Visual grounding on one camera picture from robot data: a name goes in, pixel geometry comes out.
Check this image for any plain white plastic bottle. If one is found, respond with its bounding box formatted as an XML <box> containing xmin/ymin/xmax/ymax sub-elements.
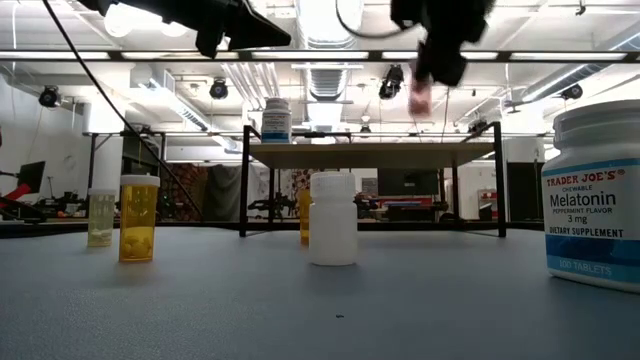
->
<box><xmin>308</xmin><ymin>171</ymin><xmax>359</xmax><ymax>267</ymax></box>

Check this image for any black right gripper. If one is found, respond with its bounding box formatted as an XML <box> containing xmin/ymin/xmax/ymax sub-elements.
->
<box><xmin>389</xmin><ymin>0</ymin><xmax>497</xmax><ymax>88</ymax></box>

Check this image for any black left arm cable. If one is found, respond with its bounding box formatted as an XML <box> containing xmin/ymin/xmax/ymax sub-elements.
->
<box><xmin>41</xmin><ymin>0</ymin><xmax>205</xmax><ymax>224</ymax></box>

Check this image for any white brown circle-patterned cloth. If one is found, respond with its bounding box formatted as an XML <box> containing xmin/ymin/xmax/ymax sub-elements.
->
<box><xmin>291</xmin><ymin>168</ymin><xmax>312</xmax><ymax>190</ymax></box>

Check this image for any red angled bar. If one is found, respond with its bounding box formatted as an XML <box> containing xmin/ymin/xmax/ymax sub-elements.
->
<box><xmin>0</xmin><ymin>182</ymin><xmax>32</xmax><ymax>206</ymax></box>

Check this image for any black cabinet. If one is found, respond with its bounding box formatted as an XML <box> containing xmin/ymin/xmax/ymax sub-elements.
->
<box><xmin>506</xmin><ymin>160</ymin><xmax>545</xmax><ymax>222</ymax></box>

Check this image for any amber pill bottle without cap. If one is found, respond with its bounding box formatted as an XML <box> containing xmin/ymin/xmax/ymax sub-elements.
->
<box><xmin>298</xmin><ymin>187</ymin><xmax>312</xmax><ymax>246</ymax></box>

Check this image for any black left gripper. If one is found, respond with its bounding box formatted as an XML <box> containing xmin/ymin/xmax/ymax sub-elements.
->
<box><xmin>192</xmin><ymin>0</ymin><xmax>293</xmax><ymax>59</ymax></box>

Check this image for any blue-grey table mat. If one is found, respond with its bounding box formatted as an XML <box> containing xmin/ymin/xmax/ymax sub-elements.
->
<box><xmin>0</xmin><ymin>227</ymin><xmax>640</xmax><ymax>360</ymax></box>

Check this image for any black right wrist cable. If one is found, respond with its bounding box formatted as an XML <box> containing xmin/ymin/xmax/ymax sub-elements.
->
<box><xmin>333</xmin><ymin>0</ymin><xmax>419</xmax><ymax>41</ymax></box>

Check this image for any brown patterned tapestry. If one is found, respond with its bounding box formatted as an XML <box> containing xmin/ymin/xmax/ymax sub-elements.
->
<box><xmin>159</xmin><ymin>162</ymin><xmax>209</xmax><ymax>222</ymax></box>

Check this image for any white melatonin bottle blue label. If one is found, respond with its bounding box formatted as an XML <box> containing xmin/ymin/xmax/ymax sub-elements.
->
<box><xmin>261</xmin><ymin>97</ymin><xmax>293</xmax><ymax>145</ymax></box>
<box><xmin>540</xmin><ymin>98</ymin><xmax>640</xmax><ymax>294</ymax></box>

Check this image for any wooden shelf black metal frame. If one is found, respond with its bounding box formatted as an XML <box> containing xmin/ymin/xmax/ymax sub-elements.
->
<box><xmin>238</xmin><ymin>120</ymin><xmax>508</xmax><ymax>239</ymax></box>

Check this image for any amber pill bottle white cap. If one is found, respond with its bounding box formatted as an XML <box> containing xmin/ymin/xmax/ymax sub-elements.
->
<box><xmin>118</xmin><ymin>174</ymin><xmax>162</xmax><ymax>264</ymax></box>

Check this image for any pale yellow bottle white cap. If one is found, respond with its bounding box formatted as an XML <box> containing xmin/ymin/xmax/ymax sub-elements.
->
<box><xmin>87</xmin><ymin>187</ymin><xmax>117</xmax><ymax>249</ymax></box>

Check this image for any black stage spotlight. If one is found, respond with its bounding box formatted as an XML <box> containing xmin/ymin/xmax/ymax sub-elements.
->
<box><xmin>378</xmin><ymin>63</ymin><xmax>405</xmax><ymax>101</ymax></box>
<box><xmin>559</xmin><ymin>82</ymin><xmax>585</xmax><ymax>102</ymax></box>
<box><xmin>208</xmin><ymin>77</ymin><xmax>230</xmax><ymax>101</ymax></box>
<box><xmin>38</xmin><ymin>84</ymin><xmax>62</xmax><ymax>109</ymax></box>

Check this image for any pink pill bottle white cap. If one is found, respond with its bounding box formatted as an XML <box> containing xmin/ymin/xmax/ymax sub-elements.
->
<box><xmin>407</xmin><ymin>59</ymin><xmax>434</xmax><ymax>119</ymax></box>

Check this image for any small black monitor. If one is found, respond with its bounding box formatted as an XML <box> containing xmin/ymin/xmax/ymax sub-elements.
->
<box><xmin>17</xmin><ymin>160</ymin><xmax>47</xmax><ymax>195</ymax></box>

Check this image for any dark grey curtain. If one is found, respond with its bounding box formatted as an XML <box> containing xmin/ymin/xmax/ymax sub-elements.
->
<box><xmin>202</xmin><ymin>164</ymin><xmax>246</xmax><ymax>222</ymax></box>

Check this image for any rig crossbar with light strips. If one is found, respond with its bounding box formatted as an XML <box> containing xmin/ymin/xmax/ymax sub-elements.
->
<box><xmin>0</xmin><ymin>48</ymin><xmax>640</xmax><ymax>64</ymax></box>

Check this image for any black wide television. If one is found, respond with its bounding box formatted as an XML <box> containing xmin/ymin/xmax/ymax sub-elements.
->
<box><xmin>377</xmin><ymin>168</ymin><xmax>441</xmax><ymax>197</ymax></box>

